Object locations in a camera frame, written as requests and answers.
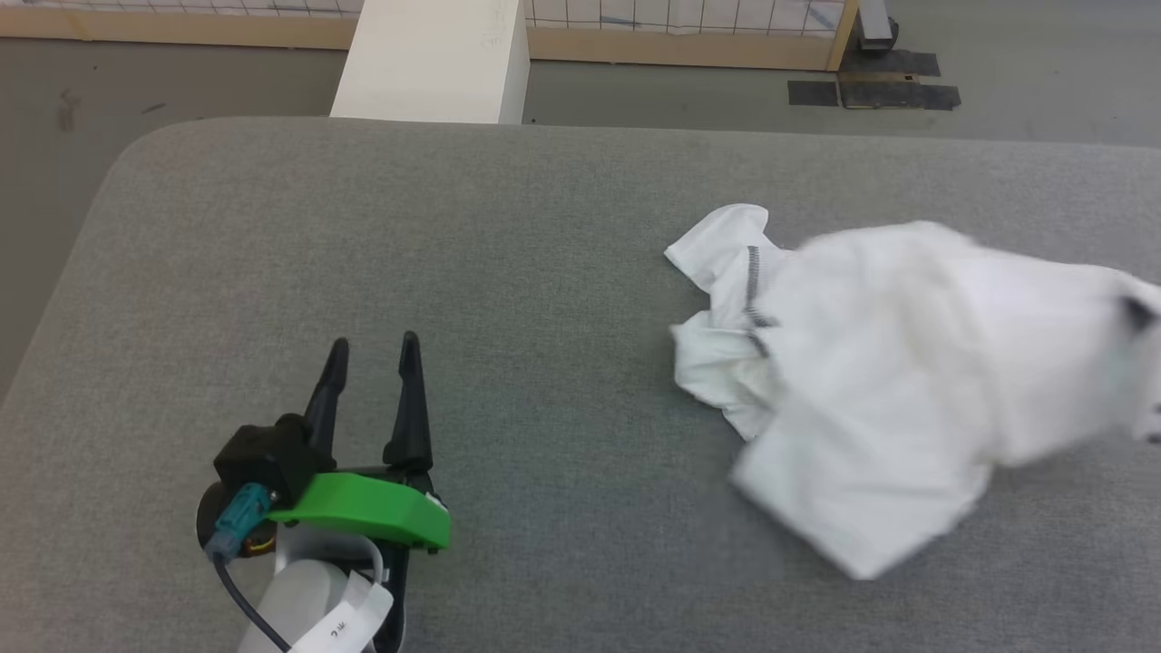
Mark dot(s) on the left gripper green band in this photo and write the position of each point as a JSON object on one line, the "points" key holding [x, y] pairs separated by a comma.
{"points": [[372, 508]]}

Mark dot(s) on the white sports shirt grey stitching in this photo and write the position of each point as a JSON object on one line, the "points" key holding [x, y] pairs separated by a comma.
{"points": [[889, 381]]}

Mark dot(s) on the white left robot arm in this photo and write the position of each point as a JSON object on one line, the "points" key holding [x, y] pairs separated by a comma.
{"points": [[308, 599]]}

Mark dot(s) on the white rectangular box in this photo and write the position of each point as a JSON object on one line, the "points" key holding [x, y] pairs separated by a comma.
{"points": [[435, 59]]}

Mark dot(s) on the small black floor tape patch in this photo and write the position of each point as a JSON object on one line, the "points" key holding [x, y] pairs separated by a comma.
{"points": [[813, 93]]}

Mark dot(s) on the long black floor tape patch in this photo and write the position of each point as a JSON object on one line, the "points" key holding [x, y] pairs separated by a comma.
{"points": [[902, 96]]}

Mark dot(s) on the grey metal screen foot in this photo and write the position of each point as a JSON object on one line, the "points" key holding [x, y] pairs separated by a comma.
{"points": [[875, 23]]}

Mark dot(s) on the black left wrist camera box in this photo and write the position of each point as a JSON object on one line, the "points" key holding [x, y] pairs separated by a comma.
{"points": [[268, 458]]}

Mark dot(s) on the lemon print screen wooden frame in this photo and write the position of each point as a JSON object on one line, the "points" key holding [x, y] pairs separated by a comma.
{"points": [[653, 41]]}

